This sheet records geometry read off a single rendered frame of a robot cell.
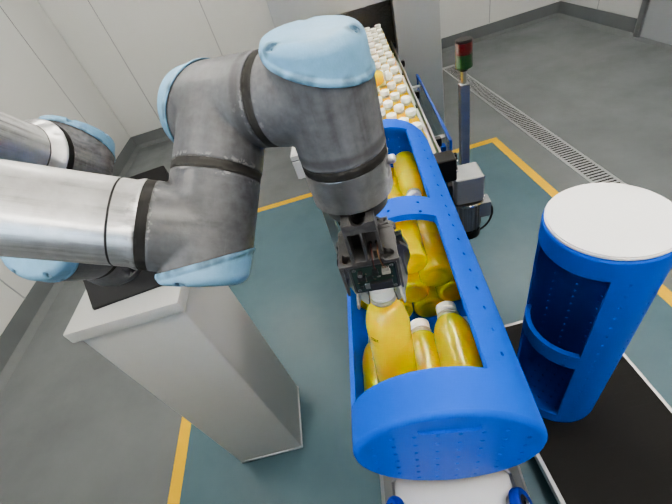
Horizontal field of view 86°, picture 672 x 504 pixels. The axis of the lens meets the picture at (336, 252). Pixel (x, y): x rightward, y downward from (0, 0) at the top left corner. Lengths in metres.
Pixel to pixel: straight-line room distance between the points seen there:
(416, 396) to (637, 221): 0.73
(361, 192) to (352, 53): 0.12
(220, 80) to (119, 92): 5.45
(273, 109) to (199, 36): 5.05
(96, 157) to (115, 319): 0.41
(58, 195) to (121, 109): 5.52
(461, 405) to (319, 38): 0.43
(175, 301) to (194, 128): 0.70
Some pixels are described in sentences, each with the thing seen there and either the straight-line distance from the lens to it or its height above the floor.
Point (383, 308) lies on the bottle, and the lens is 0.56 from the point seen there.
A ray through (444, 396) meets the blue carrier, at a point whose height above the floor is 1.23.
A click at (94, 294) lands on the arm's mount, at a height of 1.13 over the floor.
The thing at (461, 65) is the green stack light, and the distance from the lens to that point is 1.61.
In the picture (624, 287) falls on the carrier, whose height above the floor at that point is 0.94.
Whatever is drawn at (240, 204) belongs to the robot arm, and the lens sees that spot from 0.36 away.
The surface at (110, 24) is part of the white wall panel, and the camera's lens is 5.60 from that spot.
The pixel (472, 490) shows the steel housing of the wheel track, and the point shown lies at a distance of 0.80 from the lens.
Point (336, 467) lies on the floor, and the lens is 1.83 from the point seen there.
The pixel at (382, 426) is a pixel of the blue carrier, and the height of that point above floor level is 1.21.
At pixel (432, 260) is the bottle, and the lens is 0.78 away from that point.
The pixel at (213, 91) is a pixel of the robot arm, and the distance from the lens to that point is 0.38.
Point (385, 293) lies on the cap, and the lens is 0.55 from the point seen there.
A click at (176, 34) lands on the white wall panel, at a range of 5.43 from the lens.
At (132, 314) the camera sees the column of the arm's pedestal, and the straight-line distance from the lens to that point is 1.08.
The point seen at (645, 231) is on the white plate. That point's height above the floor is 1.04.
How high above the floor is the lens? 1.71
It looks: 42 degrees down
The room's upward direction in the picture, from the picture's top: 19 degrees counter-clockwise
